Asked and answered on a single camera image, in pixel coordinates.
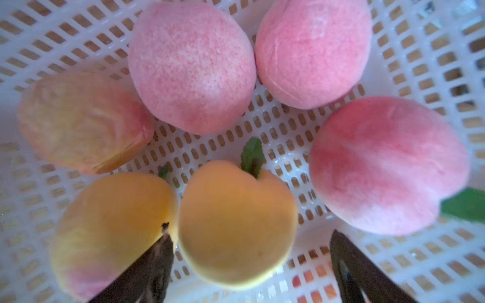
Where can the pink peach with leaf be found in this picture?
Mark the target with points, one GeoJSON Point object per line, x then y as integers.
{"type": "Point", "coordinates": [192, 65]}
{"type": "Point", "coordinates": [385, 164]}

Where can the pink peach with leaf upper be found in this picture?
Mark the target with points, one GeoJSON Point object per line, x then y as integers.
{"type": "Point", "coordinates": [385, 164]}

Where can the yellow peach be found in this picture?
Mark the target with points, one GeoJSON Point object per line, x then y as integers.
{"type": "Point", "coordinates": [108, 226]}
{"type": "Point", "coordinates": [237, 222]}

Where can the orange red peach with leaf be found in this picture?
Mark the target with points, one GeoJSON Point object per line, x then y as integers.
{"type": "Point", "coordinates": [84, 121]}

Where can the pink peach front with leaf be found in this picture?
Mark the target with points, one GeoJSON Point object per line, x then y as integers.
{"type": "Point", "coordinates": [192, 65]}

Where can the pink plastic perforated basket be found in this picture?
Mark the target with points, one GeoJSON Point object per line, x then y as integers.
{"type": "Point", "coordinates": [429, 51]}

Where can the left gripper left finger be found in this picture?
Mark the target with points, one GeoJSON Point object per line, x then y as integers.
{"type": "Point", "coordinates": [147, 279]}

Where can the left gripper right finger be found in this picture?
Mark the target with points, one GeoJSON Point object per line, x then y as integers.
{"type": "Point", "coordinates": [358, 278]}

